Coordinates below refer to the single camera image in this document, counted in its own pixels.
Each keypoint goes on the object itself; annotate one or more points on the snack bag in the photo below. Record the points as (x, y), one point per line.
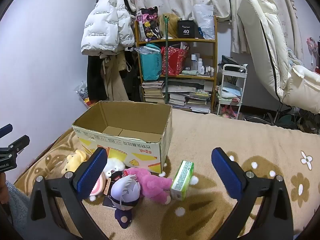
(82, 93)

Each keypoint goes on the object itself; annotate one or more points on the white plastic bag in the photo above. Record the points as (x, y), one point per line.
(203, 20)

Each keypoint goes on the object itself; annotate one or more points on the black patterned bag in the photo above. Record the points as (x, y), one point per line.
(147, 25)

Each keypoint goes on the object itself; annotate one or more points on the teal gift bag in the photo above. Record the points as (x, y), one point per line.
(150, 65)

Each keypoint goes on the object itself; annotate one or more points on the black hanging garment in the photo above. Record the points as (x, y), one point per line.
(131, 80)

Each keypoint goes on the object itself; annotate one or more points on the green tissue pack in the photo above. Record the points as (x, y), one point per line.
(182, 180)

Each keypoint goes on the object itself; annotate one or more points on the purple-haired plush doll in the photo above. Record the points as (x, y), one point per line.
(123, 190)

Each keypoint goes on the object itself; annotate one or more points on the dark hanging coat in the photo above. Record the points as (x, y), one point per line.
(95, 80)

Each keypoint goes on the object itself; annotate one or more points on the green pole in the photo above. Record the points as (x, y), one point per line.
(165, 62)

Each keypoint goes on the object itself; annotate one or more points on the pink plush strawberry toy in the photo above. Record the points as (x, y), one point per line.
(152, 182)

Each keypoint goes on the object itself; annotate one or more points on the narrow stack of books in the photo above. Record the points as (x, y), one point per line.
(153, 92)

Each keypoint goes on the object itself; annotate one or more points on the row of white bottles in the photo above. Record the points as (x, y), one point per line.
(200, 66)

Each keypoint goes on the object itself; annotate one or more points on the yellow plush toy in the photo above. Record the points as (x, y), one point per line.
(73, 161)

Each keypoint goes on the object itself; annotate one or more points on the hanging coats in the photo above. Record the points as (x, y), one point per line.
(112, 85)

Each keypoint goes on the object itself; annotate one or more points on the blonde wig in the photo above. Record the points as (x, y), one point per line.
(172, 26)

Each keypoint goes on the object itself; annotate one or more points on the person's left forearm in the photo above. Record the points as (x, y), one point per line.
(17, 205)

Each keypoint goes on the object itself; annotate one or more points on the white fluffy plush toy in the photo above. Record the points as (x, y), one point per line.
(115, 163)

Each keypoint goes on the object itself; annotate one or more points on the printed cardboard box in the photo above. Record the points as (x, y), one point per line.
(140, 150)

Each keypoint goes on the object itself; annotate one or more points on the white trolley cart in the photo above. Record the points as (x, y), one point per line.
(232, 76)

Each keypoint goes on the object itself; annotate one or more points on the wide stack of books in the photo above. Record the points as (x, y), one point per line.
(190, 100)

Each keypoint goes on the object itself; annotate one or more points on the dark tissue packet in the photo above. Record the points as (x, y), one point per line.
(116, 177)

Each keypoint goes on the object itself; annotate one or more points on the red gift bag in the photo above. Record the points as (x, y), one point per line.
(173, 61)

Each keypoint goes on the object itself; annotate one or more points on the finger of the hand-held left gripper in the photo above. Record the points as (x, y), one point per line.
(20, 142)
(6, 130)

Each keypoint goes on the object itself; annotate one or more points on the white puffer jacket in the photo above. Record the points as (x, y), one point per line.
(105, 25)

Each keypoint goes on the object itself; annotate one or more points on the black square box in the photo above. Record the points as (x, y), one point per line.
(186, 28)

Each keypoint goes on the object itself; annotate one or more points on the pink desk fan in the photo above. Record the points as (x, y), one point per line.
(312, 46)

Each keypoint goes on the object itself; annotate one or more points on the wooden shelf unit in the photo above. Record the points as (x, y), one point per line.
(213, 62)

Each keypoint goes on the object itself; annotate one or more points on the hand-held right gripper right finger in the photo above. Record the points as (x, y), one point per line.
(228, 177)

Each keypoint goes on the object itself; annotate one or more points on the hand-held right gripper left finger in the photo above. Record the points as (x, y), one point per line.
(90, 175)

